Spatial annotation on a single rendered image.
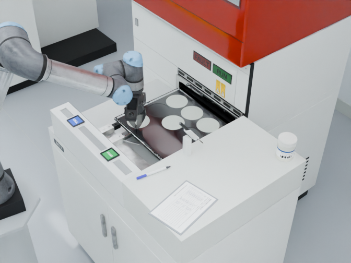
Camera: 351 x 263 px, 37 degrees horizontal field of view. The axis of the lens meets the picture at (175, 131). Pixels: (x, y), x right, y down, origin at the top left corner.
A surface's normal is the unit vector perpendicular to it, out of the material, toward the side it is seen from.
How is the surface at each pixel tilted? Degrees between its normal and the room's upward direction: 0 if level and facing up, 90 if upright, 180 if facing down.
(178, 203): 0
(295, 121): 90
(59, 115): 0
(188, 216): 0
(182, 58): 90
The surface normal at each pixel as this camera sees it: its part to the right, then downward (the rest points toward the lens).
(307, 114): 0.62, 0.51
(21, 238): 0.81, 0.38
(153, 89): 0.00, -0.76
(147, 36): -0.78, 0.40
